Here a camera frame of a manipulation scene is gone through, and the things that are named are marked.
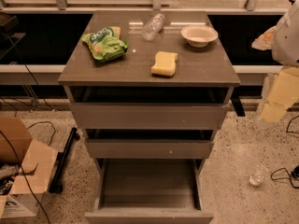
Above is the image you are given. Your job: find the clear plastic bottle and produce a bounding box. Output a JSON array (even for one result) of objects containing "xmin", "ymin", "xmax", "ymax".
[{"xmin": 142, "ymin": 13, "xmax": 165, "ymax": 41}]

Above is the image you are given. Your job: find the cardboard box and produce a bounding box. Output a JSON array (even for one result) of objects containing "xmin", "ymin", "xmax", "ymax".
[{"xmin": 0, "ymin": 118, "xmax": 58, "ymax": 219}]

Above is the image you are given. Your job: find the white bowl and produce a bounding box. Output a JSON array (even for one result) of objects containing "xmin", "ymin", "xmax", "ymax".
[{"xmin": 181, "ymin": 25, "xmax": 218, "ymax": 48}]

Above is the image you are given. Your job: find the top drawer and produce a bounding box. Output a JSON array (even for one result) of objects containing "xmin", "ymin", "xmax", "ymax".
[{"xmin": 67, "ymin": 86, "xmax": 228, "ymax": 130}]

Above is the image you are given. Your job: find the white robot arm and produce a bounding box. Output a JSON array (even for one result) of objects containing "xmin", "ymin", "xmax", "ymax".
[{"xmin": 251, "ymin": 0, "xmax": 299, "ymax": 128}]

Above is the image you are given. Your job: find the green chip bag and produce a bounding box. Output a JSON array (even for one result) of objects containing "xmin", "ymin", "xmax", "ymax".
[{"xmin": 81, "ymin": 26, "xmax": 128, "ymax": 62}]

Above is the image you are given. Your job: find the clear glass on floor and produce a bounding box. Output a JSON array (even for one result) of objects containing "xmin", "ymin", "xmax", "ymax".
[{"xmin": 249, "ymin": 165, "xmax": 268, "ymax": 187}]

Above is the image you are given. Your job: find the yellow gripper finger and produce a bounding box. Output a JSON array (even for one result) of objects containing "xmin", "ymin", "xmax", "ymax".
[
  {"xmin": 255, "ymin": 66, "xmax": 299, "ymax": 129},
  {"xmin": 251, "ymin": 26, "xmax": 276, "ymax": 50}
]

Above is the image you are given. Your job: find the black cable left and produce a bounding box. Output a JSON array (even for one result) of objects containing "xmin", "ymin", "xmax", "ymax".
[{"xmin": 0, "ymin": 31, "xmax": 58, "ymax": 224}]

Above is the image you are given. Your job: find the grey drawer cabinet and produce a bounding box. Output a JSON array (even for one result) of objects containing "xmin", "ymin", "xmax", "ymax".
[{"xmin": 57, "ymin": 10, "xmax": 241, "ymax": 224}]

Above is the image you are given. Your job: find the bottom drawer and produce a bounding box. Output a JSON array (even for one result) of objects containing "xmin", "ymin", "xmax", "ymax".
[{"xmin": 85, "ymin": 159, "xmax": 213, "ymax": 224}]

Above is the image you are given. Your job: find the middle drawer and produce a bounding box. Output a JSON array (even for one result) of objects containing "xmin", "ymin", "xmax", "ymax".
[{"xmin": 85, "ymin": 129, "xmax": 216, "ymax": 159}]

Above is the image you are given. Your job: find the drawer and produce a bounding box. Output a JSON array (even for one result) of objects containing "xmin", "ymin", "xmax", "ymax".
[
  {"xmin": 67, "ymin": 86, "xmax": 228, "ymax": 130},
  {"xmin": 85, "ymin": 159, "xmax": 213, "ymax": 224},
  {"xmin": 85, "ymin": 129, "xmax": 216, "ymax": 159}
]

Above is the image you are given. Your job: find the yellow sponge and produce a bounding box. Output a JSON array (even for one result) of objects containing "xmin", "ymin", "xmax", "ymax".
[{"xmin": 151, "ymin": 51, "xmax": 178, "ymax": 77}]

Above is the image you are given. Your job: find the black cable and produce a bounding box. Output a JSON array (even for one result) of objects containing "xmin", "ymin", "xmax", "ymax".
[
  {"xmin": 0, "ymin": 31, "xmax": 58, "ymax": 224},
  {"xmin": 270, "ymin": 115, "xmax": 299, "ymax": 189}
]

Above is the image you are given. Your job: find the black cable right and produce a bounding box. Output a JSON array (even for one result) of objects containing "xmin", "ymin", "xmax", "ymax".
[{"xmin": 270, "ymin": 115, "xmax": 299, "ymax": 189}]

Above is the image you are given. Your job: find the black tripod leg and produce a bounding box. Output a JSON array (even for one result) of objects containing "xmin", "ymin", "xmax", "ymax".
[{"xmin": 49, "ymin": 127, "xmax": 80, "ymax": 193}]

